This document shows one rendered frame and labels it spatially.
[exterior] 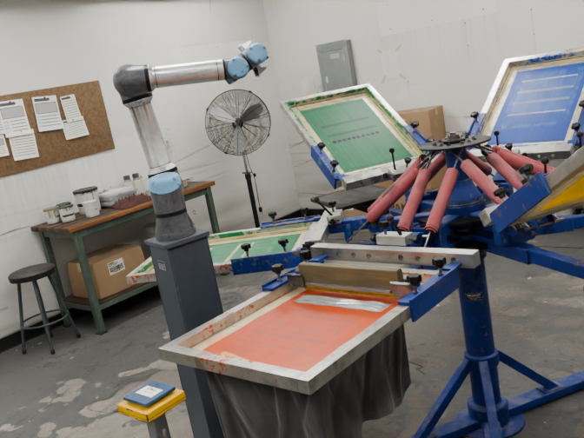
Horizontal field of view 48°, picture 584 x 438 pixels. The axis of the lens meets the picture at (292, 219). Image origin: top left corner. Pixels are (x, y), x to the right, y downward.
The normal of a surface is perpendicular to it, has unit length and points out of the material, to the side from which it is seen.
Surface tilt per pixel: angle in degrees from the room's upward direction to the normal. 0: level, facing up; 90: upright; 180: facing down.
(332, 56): 90
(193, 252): 90
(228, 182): 90
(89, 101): 90
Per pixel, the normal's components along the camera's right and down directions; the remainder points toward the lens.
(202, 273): 0.58, 0.07
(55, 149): 0.76, 0.01
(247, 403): -0.57, 0.33
